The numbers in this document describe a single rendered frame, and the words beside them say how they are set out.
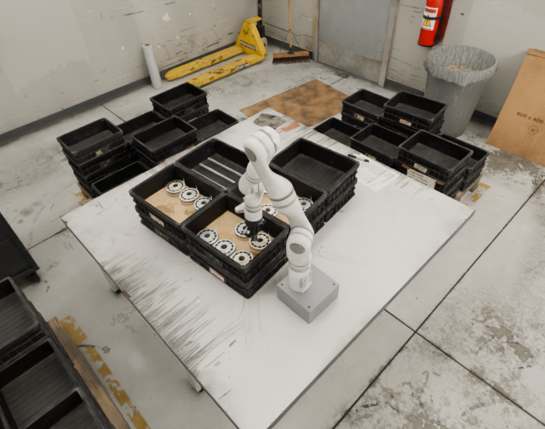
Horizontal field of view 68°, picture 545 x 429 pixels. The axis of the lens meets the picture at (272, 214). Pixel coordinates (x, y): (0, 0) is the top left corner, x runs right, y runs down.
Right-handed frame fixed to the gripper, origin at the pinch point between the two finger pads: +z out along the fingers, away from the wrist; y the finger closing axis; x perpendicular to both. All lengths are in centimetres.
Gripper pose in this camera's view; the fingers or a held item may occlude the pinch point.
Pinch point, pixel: (254, 237)
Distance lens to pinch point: 180.2
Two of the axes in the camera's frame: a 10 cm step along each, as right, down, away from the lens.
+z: -0.1, 7.1, 7.1
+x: -6.8, -5.2, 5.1
